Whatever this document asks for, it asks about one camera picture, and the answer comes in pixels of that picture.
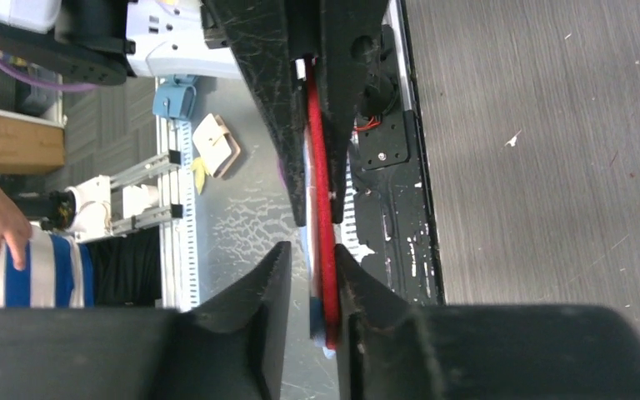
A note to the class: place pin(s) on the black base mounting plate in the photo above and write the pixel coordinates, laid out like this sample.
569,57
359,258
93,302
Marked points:
388,219

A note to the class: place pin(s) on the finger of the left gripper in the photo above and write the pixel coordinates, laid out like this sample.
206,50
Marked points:
349,46
257,33

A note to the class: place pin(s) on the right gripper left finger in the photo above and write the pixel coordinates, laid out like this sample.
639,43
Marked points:
230,347

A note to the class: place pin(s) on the blue card holder upper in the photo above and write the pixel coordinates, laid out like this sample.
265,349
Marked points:
175,97

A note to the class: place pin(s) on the blue white striped shirt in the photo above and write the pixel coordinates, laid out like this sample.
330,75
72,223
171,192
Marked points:
58,274

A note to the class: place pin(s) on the red card holder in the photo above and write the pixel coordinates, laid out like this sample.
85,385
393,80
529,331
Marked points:
318,234

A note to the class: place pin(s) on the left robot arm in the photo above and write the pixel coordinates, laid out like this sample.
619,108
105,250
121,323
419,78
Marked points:
107,42

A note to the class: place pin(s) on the cardboard box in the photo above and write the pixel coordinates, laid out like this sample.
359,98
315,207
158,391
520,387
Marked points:
30,148

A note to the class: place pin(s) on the beige card holder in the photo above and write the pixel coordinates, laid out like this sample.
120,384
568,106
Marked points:
215,145

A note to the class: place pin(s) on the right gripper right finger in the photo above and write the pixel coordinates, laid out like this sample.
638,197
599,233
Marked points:
393,349

